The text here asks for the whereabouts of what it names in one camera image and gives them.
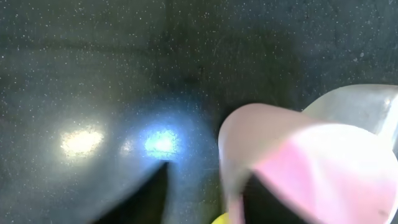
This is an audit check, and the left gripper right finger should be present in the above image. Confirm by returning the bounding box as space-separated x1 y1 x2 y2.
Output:
241 173 309 224

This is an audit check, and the pink cup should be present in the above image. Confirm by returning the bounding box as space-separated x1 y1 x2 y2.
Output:
217 102 398 224

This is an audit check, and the grey cup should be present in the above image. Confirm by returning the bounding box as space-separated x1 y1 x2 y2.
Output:
301 83 398 156

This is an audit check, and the yellow cup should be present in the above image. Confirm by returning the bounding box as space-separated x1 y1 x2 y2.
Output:
211 213 231 224

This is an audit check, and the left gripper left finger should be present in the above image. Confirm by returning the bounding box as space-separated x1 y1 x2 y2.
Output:
92 161 170 224

